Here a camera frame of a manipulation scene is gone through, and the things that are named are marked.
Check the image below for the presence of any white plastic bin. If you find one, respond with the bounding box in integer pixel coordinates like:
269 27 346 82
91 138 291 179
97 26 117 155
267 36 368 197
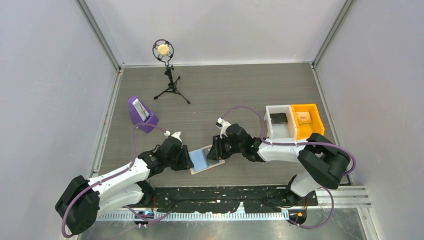
264 104 298 142

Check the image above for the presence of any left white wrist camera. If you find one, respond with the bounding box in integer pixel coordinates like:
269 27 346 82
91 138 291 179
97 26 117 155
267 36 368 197
169 131 183 146

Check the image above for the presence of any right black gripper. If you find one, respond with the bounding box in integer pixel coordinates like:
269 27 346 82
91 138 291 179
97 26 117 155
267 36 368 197
207 134 245 161

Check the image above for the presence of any black block in white bin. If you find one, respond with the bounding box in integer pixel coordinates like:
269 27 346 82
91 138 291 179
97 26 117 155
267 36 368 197
270 112 288 125

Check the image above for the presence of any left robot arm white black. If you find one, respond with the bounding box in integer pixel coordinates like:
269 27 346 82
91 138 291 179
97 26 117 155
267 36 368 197
54 135 193 238

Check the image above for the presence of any purple metronome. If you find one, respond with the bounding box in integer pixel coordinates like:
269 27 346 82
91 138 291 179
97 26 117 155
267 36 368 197
128 96 159 134

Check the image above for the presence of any black microphone on tripod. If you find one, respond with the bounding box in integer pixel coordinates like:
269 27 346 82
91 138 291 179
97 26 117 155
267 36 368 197
152 39 191 104

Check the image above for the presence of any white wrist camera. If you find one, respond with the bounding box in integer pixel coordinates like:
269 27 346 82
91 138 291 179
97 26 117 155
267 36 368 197
169 131 183 146
215 117 232 139

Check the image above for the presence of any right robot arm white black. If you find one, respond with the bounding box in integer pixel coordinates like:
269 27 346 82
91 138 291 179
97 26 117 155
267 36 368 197
206 124 351 205

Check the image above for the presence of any beige leather card holder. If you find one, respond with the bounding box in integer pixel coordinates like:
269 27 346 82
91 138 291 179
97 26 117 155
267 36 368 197
188 145 225 175

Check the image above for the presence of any orange plastic bin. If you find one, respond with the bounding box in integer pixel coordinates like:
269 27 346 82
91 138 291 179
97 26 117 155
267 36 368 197
291 103 325 140

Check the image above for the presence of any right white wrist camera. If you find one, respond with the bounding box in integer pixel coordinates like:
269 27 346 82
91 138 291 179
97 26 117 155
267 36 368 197
215 117 232 139

